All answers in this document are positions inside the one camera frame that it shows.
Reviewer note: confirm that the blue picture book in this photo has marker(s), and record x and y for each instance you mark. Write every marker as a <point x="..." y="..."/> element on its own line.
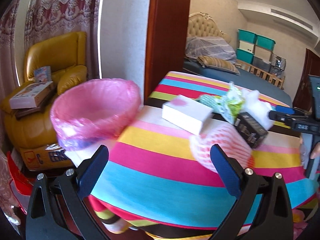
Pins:
<point x="42" y="73"/>

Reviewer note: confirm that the white pink printed carton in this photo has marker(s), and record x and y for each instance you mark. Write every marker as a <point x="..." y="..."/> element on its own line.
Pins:
<point x="185" y="115"/>

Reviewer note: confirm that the pink-bagged trash bin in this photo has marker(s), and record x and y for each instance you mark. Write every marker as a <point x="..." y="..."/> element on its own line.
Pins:
<point x="65" y="120"/>

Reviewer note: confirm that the stack of storage boxes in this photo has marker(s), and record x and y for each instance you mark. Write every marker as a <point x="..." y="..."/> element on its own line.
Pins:
<point x="252" y="47"/>

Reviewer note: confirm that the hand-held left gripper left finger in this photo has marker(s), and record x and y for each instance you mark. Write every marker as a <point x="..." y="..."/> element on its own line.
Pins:
<point x="92" y="175"/>

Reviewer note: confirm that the wooden crib rail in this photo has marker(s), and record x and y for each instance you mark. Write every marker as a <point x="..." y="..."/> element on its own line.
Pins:
<point x="260" y="73"/>

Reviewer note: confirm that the black white checkered bag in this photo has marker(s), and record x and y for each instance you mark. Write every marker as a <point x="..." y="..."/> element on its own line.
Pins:
<point x="278" y="62"/>

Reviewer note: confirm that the brown wooden door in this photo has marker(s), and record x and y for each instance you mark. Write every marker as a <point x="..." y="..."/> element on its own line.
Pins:
<point x="308" y="62"/>

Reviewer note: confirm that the brown wooden door frame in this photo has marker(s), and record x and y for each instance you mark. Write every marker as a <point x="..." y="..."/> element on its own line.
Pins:
<point x="167" y="30"/>

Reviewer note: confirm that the air conditioner vent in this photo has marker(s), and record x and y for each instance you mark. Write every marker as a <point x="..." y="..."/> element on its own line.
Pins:
<point x="292" y="17"/>

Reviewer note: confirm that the yellow printed bag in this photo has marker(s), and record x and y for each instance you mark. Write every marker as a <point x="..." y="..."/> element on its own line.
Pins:
<point x="45" y="156"/>

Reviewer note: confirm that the rainbow striped tablecloth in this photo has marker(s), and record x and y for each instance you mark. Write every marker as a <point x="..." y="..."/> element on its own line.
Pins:
<point x="162" y="160"/>

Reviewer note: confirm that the person's right hand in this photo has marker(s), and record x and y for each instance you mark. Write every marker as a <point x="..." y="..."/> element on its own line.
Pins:
<point x="316" y="151"/>

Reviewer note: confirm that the flat white puzzle box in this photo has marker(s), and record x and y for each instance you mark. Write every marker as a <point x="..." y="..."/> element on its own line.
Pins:
<point x="30" y="95"/>

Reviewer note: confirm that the black carton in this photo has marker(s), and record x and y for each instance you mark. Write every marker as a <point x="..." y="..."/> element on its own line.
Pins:
<point x="250" y="130"/>

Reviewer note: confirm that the green snack bag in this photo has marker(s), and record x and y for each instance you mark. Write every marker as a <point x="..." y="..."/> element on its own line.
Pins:
<point x="233" y="102"/>

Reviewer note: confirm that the pink lace curtain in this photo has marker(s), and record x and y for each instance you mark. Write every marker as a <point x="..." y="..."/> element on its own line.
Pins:
<point x="10" y="55"/>
<point x="62" y="10"/>

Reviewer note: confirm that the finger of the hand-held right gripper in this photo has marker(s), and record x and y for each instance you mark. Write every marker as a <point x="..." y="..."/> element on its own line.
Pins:
<point x="282" y="118"/>
<point x="285" y="109"/>

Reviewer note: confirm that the striped pillow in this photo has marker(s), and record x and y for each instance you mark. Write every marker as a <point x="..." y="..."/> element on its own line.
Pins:
<point x="220" y="63"/>

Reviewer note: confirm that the grey-blue quilt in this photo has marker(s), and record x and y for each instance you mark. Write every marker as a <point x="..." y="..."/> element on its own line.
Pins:
<point x="210" y="47"/>

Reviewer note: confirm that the yellow leather armchair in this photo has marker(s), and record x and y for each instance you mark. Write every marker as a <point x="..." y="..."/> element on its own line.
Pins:
<point x="55" y="52"/>

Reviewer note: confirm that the bed with blue sheet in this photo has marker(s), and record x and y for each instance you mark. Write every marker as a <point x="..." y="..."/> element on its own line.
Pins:
<point x="250" y="82"/>

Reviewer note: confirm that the red plastic bag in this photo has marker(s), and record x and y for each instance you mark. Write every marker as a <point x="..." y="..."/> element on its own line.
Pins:
<point x="17" y="177"/>

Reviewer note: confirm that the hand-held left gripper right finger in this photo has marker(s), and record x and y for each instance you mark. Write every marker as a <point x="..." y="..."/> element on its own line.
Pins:
<point x="226" y="172"/>

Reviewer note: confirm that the pink foam fruit net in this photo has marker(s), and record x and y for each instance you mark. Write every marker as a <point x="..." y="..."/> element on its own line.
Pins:
<point x="220" y="137"/>

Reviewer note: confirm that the dark wooden tray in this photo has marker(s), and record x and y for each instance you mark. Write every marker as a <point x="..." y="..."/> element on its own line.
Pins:
<point x="27" y="111"/>

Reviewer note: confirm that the white foam sheet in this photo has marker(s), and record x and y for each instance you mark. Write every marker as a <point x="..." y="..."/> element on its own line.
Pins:
<point x="257" y="107"/>

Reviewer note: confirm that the white plastic basket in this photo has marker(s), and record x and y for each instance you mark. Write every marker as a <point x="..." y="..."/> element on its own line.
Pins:
<point x="80" y="156"/>

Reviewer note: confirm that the beige tufted headboard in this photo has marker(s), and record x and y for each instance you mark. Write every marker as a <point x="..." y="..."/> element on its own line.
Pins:
<point x="202" y="27"/>

